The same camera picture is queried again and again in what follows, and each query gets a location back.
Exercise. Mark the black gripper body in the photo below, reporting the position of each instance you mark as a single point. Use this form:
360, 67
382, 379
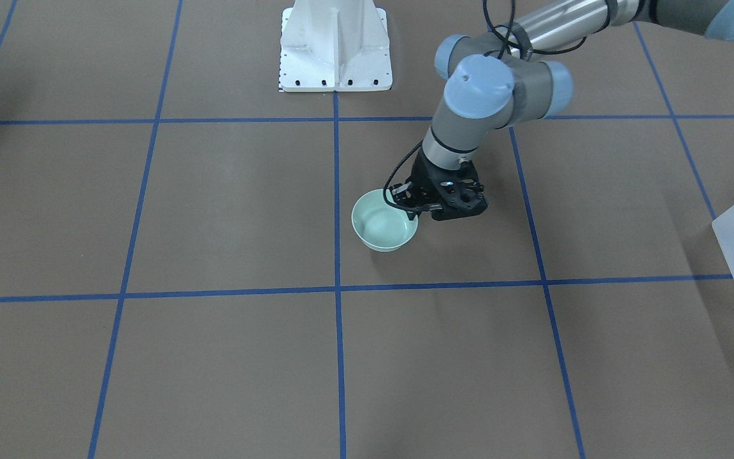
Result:
422, 177

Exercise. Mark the mint green bowl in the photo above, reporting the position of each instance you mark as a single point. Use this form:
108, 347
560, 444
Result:
381, 227

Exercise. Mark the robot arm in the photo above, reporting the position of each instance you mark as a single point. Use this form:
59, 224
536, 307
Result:
503, 78

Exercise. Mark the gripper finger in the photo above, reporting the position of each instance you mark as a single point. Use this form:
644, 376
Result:
403, 190
417, 209

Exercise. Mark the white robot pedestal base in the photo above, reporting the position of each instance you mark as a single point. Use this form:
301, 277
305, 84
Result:
334, 46

